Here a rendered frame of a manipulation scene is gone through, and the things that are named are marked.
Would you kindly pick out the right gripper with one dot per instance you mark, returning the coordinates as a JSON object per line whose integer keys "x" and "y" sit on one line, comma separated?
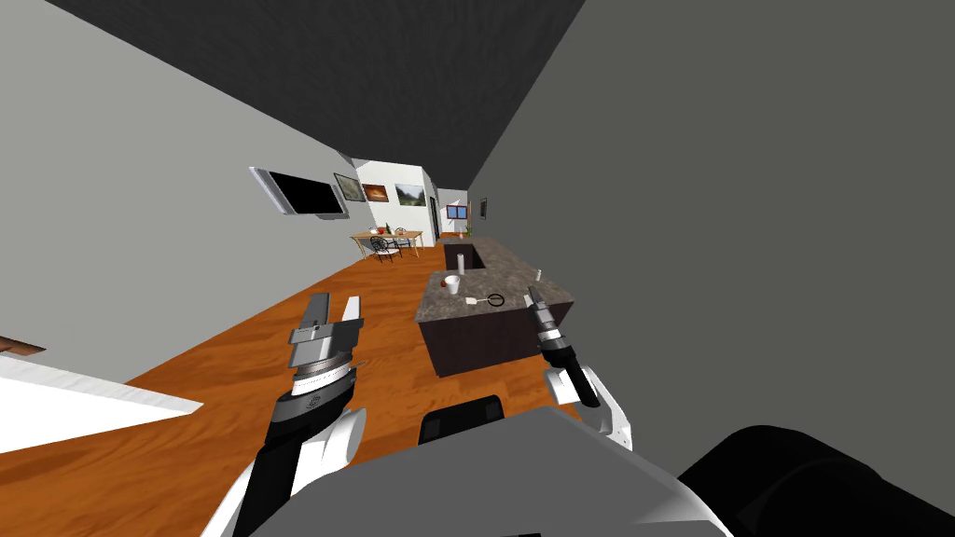
{"x": 540, "y": 315}

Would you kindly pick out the orange wall picture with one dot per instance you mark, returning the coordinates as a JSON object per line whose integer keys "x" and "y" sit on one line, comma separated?
{"x": 375, "y": 193}

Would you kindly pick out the green landscape wall picture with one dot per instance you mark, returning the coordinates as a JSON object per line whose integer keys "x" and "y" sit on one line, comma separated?
{"x": 410, "y": 195}

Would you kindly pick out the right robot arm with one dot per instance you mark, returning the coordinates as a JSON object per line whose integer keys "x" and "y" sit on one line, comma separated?
{"x": 806, "y": 485}

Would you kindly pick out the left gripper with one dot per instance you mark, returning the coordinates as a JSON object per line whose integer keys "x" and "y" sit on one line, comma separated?
{"x": 322, "y": 344}

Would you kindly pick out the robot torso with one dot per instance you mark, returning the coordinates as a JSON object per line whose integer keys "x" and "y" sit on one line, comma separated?
{"x": 477, "y": 485}

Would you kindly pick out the white counter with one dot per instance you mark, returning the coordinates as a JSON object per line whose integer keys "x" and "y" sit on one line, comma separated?
{"x": 67, "y": 410}

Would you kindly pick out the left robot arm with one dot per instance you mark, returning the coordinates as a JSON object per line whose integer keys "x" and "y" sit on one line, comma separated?
{"x": 298, "y": 440}

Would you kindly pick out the dark framed wall picture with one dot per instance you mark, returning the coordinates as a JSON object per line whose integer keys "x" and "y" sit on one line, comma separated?
{"x": 349, "y": 188}

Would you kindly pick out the blue window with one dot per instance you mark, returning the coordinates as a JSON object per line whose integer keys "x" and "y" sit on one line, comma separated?
{"x": 456, "y": 212}

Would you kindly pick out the wooden dining table with chairs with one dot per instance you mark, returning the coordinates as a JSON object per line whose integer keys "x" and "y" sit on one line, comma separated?
{"x": 388, "y": 237}

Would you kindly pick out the white mug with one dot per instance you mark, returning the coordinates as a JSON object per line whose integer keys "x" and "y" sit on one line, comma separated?
{"x": 452, "y": 284}

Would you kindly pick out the black wall television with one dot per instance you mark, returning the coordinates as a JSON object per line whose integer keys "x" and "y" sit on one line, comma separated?
{"x": 306, "y": 194}

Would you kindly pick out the dark kitchen island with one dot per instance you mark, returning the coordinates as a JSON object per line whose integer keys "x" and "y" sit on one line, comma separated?
{"x": 492, "y": 335}

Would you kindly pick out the narrow dark wall picture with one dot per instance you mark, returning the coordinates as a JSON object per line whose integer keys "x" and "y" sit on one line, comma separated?
{"x": 483, "y": 208}

